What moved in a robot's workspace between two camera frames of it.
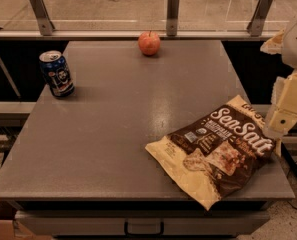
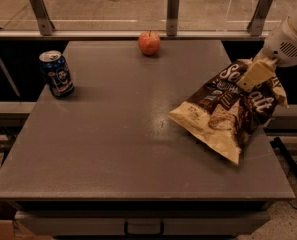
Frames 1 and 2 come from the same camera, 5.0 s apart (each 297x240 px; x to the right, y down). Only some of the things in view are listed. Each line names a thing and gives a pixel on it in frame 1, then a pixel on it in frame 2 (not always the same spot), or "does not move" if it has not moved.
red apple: [149, 43] does not move
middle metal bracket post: [172, 12] does not move
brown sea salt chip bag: [219, 152] → [226, 118]
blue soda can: [57, 73] does not move
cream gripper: [296, 47] → [282, 46]
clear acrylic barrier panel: [140, 8] does not move
